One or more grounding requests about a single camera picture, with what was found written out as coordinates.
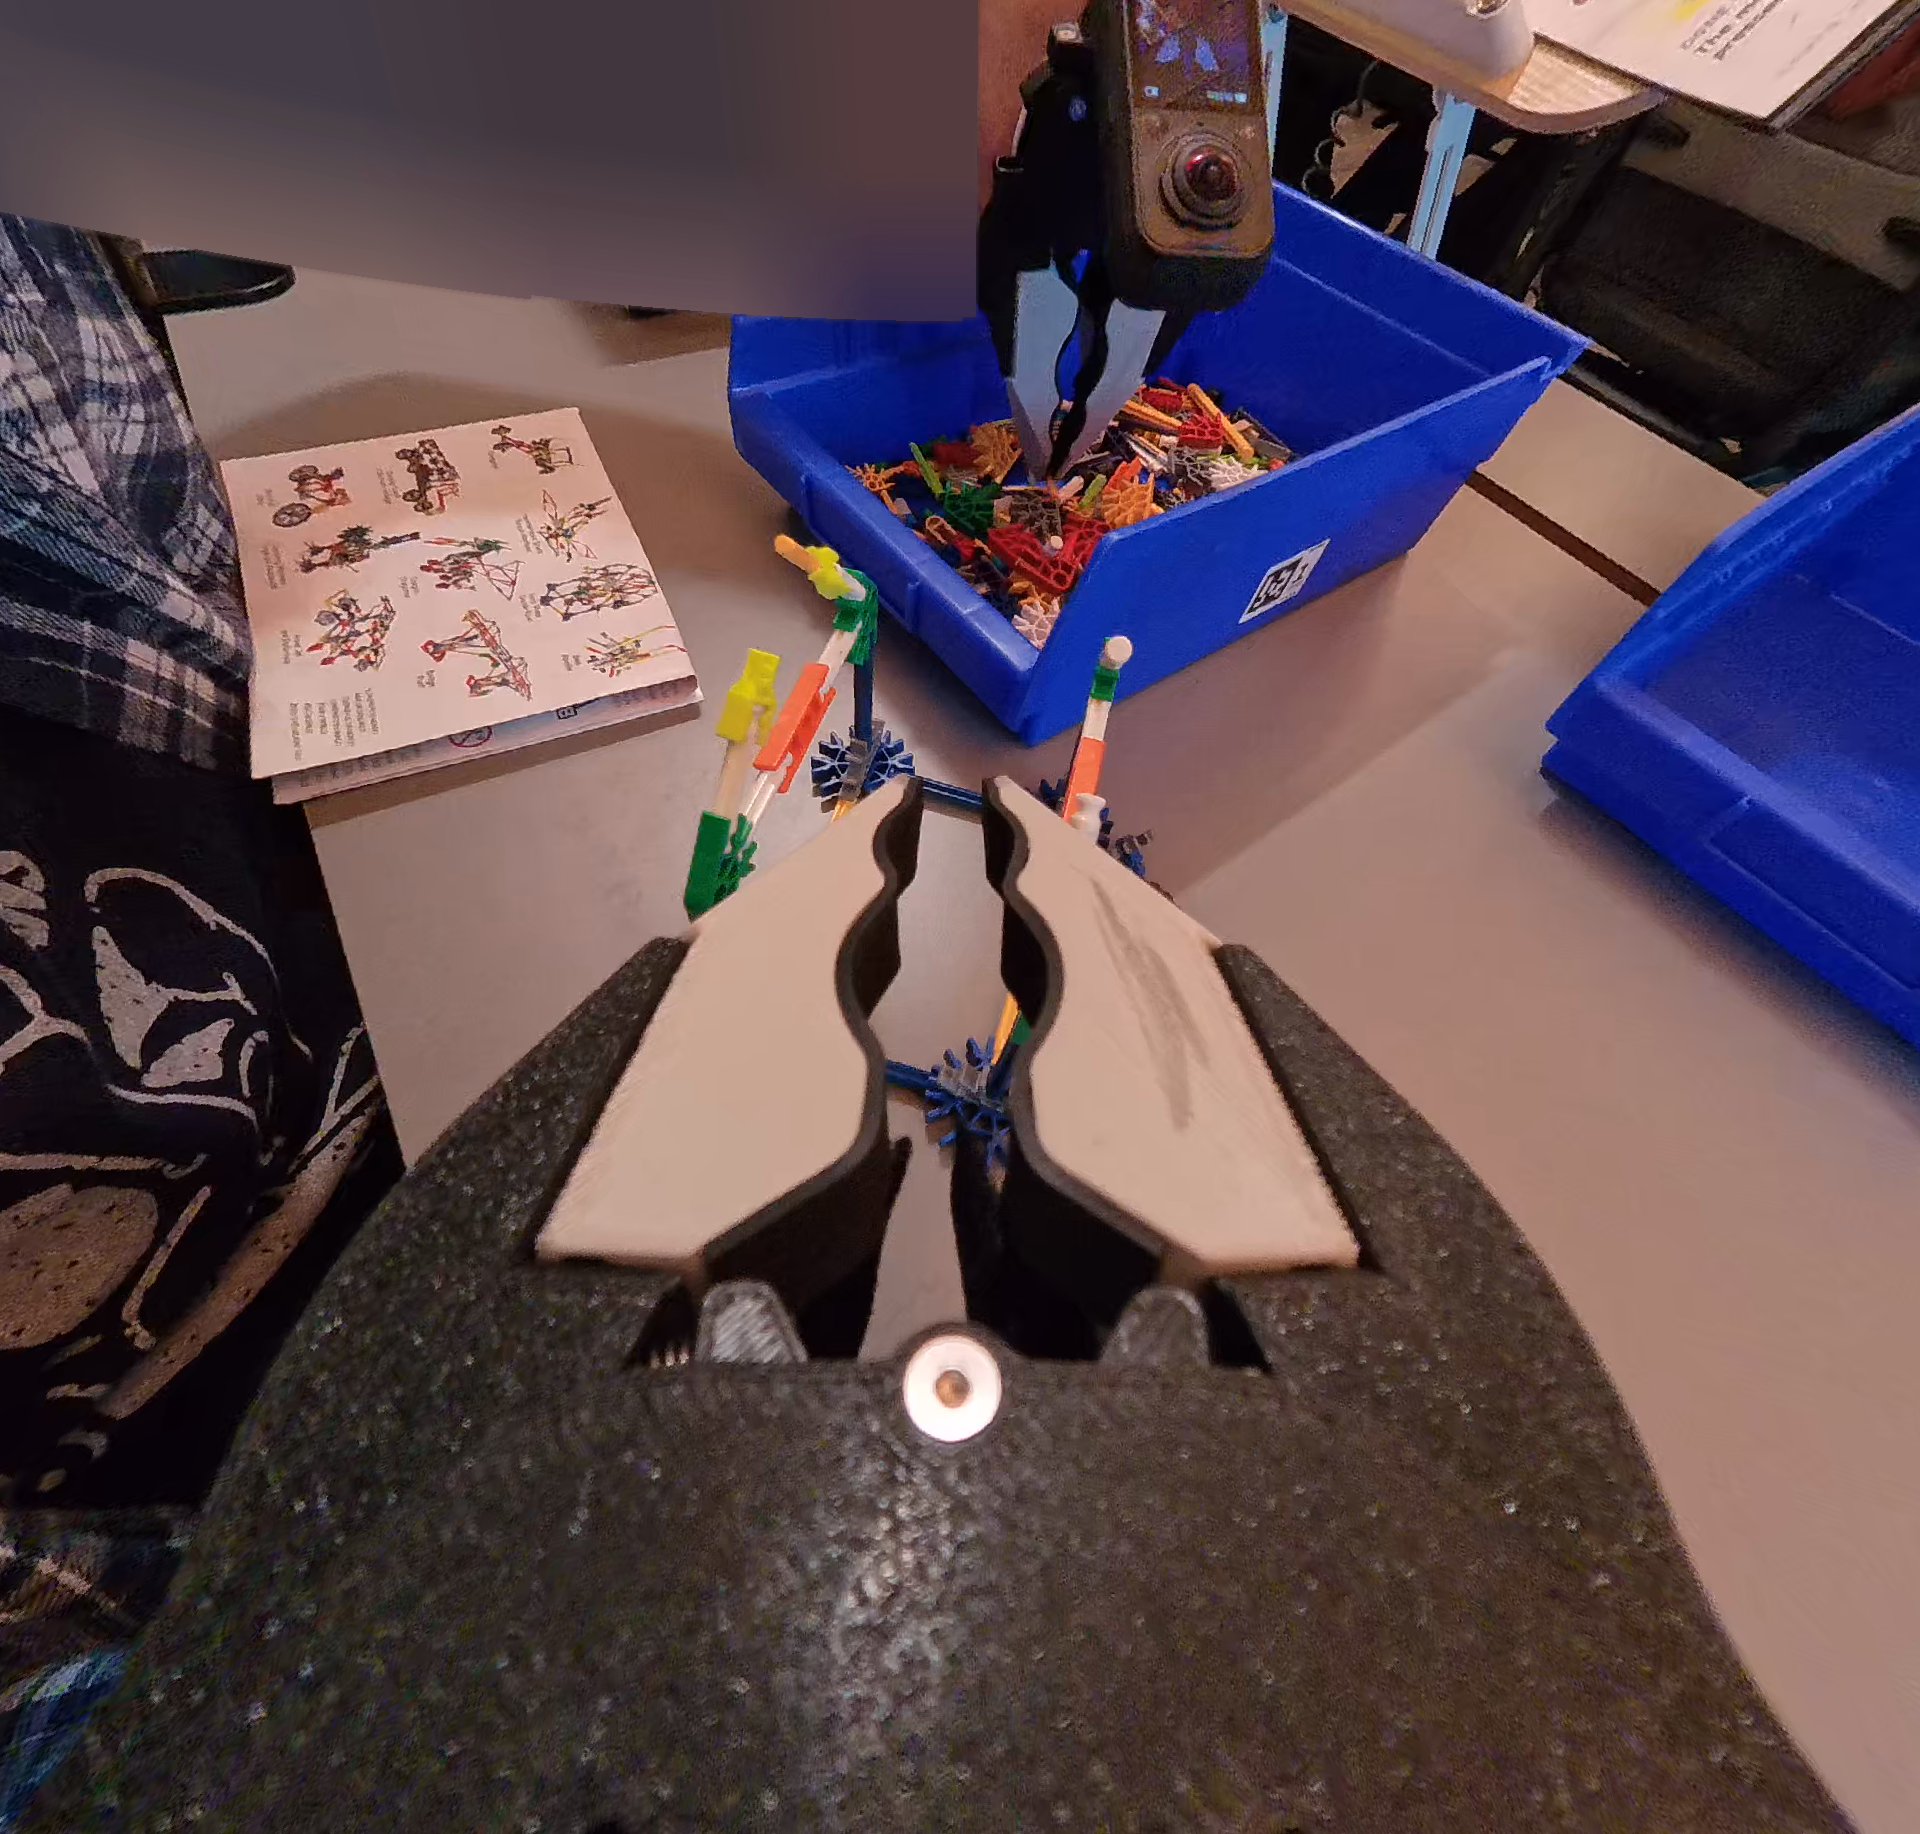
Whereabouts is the black office chair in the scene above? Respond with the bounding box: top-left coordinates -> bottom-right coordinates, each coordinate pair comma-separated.
136,245 -> 295,317

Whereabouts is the printed instruction sheet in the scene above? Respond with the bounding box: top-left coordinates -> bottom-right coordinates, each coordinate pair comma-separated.
1476,0 -> 1920,126

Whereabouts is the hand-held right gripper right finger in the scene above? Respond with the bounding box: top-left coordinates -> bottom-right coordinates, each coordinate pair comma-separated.
982,773 -> 1366,1286

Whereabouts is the plaid flannel shirt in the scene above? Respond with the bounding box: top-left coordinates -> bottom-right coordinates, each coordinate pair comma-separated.
0,215 -> 251,1789

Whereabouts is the dark printed t-shirt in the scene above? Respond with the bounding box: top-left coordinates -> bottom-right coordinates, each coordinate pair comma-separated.
0,707 -> 412,1512

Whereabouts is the pile of colourful toy pieces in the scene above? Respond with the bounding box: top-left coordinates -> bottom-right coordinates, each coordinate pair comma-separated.
847,380 -> 1301,653

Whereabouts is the colourful rod and connector model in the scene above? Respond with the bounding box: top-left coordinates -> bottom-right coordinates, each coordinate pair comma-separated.
682,532 -> 1159,1162

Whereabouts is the dark padded chair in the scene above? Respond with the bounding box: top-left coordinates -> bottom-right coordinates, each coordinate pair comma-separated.
1531,109 -> 1920,473

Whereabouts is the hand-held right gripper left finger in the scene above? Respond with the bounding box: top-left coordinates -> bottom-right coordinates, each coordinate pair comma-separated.
534,773 -> 926,1286

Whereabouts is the white tilting side stand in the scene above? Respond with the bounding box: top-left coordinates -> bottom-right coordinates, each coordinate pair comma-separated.
1255,0 -> 1668,264

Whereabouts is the blue plastic bin with label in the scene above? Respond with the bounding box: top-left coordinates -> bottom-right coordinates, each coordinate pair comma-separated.
727,185 -> 1592,747

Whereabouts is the empty blue plastic bin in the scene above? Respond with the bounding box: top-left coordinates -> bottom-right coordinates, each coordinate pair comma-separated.
1544,408 -> 1920,1049

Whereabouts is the toy model picture booklet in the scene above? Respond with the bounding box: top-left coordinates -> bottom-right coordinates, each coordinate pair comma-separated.
222,408 -> 700,805

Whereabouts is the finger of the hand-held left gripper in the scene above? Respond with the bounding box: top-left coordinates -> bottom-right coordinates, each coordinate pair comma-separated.
1066,297 -> 1189,484
1005,264 -> 1092,481

